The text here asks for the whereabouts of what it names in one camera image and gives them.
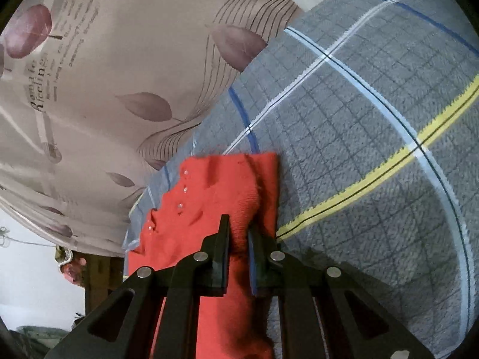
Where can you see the green patterned cloth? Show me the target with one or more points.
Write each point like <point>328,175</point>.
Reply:
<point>33,334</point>

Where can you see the brown wooden furniture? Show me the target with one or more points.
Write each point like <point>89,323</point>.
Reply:
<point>98,278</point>

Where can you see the colourful floral cloth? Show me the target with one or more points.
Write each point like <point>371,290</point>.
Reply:
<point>71,267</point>

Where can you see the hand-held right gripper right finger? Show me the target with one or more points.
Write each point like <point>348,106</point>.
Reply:
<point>253,265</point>

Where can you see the red knitted sweater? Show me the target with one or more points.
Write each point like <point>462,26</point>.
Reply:
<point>224,183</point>

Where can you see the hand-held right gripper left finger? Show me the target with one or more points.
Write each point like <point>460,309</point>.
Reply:
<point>223,254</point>

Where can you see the grey plaid blanket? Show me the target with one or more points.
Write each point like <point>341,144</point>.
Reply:
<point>355,138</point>

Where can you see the beige leaf print curtain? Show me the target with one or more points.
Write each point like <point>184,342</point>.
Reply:
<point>131,45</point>

